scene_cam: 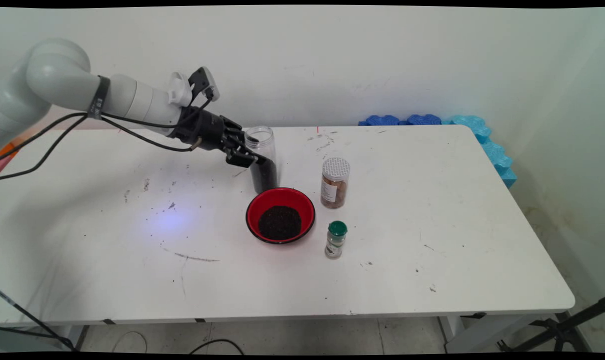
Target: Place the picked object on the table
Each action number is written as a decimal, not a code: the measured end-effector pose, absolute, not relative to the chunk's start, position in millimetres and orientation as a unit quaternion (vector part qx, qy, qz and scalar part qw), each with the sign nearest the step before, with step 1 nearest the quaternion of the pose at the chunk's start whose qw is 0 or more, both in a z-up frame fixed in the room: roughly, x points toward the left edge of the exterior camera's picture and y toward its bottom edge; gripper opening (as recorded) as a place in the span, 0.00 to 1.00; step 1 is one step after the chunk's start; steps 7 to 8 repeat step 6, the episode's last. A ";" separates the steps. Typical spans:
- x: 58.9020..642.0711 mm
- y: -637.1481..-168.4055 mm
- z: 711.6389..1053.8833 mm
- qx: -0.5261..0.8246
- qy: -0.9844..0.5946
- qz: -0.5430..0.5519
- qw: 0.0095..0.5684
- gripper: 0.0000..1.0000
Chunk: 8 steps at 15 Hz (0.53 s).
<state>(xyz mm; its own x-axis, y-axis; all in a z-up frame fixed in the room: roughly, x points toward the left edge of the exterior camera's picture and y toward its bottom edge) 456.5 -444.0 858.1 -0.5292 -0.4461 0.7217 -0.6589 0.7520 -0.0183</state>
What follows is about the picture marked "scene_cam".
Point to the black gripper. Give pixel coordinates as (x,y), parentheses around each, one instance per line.
(205,130)

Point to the clear jar of black seeds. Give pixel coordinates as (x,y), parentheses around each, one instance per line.
(265,177)

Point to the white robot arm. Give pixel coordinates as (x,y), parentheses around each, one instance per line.
(57,75)

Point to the red bowl with black rim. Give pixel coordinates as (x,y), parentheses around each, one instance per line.
(253,214)

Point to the black seed pile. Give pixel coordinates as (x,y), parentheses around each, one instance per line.
(280,224)

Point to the white-lidded jar of brown snacks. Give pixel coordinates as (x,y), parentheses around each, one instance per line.
(335,190)

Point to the green-capped spice bottle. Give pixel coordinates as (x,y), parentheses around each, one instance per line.
(336,245)

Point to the orange foam block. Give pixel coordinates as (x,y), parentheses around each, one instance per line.
(7,150)

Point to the pink foam block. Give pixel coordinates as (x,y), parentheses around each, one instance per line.
(1,167)

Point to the light blue foam mat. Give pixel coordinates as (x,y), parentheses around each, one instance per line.
(482,132)

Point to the white table leg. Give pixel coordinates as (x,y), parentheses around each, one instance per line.
(70,337)
(477,335)

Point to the black tripod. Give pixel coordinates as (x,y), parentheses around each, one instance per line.
(562,330)

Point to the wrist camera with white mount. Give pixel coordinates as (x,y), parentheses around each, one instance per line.
(202,82)

